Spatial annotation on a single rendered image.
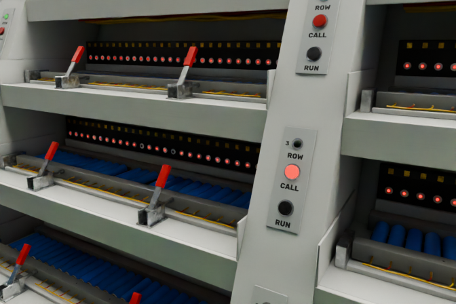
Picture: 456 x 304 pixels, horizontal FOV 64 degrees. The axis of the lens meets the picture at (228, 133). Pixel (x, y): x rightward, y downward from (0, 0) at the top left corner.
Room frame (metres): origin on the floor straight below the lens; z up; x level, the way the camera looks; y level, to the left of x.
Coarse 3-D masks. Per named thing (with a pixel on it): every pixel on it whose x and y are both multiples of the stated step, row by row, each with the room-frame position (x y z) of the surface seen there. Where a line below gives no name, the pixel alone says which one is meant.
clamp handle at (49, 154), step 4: (52, 144) 0.68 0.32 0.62; (56, 144) 0.68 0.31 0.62; (52, 148) 0.68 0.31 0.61; (56, 148) 0.69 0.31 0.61; (48, 152) 0.68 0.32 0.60; (52, 152) 0.68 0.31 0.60; (48, 156) 0.68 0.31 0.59; (52, 156) 0.68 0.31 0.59; (48, 160) 0.68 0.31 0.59; (44, 164) 0.68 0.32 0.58; (44, 168) 0.67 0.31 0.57; (40, 172) 0.67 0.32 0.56; (40, 176) 0.67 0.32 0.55
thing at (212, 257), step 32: (0, 160) 0.78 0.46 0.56; (160, 160) 0.73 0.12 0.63; (0, 192) 0.71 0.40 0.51; (32, 192) 0.66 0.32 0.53; (64, 192) 0.66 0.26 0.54; (64, 224) 0.62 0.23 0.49; (96, 224) 0.58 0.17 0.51; (128, 224) 0.55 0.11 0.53; (160, 224) 0.55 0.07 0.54; (160, 256) 0.52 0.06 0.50; (192, 256) 0.49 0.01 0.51; (224, 256) 0.46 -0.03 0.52; (224, 288) 0.48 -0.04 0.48
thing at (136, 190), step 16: (16, 160) 0.79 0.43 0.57; (32, 160) 0.76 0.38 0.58; (64, 176) 0.72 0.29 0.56; (80, 176) 0.69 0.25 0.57; (96, 176) 0.67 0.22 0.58; (112, 176) 0.67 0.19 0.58; (128, 192) 0.63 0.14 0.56; (144, 192) 0.62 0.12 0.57; (176, 192) 0.60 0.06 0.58; (176, 208) 0.59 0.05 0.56; (192, 208) 0.57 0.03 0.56; (208, 208) 0.55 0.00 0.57; (224, 208) 0.54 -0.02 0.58; (240, 208) 0.54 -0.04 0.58; (224, 224) 0.52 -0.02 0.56
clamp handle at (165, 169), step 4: (164, 164) 0.56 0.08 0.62; (164, 168) 0.55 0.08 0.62; (168, 168) 0.55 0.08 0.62; (160, 172) 0.55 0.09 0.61; (164, 172) 0.55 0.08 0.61; (168, 172) 0.55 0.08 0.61; (160, 176) 0.55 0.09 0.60; (164, 176) 0.55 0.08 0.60; (160, 180) 0.55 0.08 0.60; (164, 180) 0.55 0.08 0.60; (156, 184) 0.55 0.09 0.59; (160, 184) 0.55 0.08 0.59; (164, 184) 0.55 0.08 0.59; (156, 188) 0.55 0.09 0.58; (160, 188) 0.55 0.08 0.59; (156, 192) 0.55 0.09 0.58; (160, 192) 0.55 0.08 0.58; (152, 196) 0.55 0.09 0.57; (156, 196) 0.55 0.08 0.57; (152, 200) 0.55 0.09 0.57; (156, 200) 0.54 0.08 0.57; (152, 204) 0.54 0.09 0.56; (148, 208) 0.55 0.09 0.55; (152, 208) 0.54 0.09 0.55
